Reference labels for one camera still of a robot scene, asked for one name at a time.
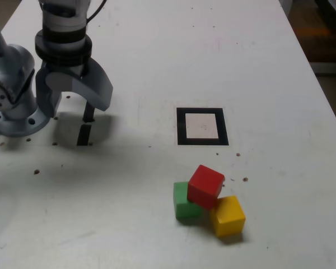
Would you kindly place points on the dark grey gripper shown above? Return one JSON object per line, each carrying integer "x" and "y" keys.
{"x": 64, "y": 68}

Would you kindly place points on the green cube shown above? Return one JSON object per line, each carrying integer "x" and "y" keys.
{"x": 182, "y": 207}

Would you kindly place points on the red cube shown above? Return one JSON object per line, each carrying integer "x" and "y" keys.
{"x": 205, "y": 185}

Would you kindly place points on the yellow cube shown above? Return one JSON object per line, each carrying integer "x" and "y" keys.
{"x": 226, "y": 218}

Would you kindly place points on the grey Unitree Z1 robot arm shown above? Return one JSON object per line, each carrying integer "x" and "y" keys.
{"x": 14, "y": 84}

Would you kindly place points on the black tape square outline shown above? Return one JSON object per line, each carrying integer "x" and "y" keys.
{"x": 182, "y": 126}

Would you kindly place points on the black tape strip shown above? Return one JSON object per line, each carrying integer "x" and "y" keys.
{"x": 84, "y": 135}

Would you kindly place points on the brown cardboard box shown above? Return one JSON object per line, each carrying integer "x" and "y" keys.
{"x": 319, "y": 33}

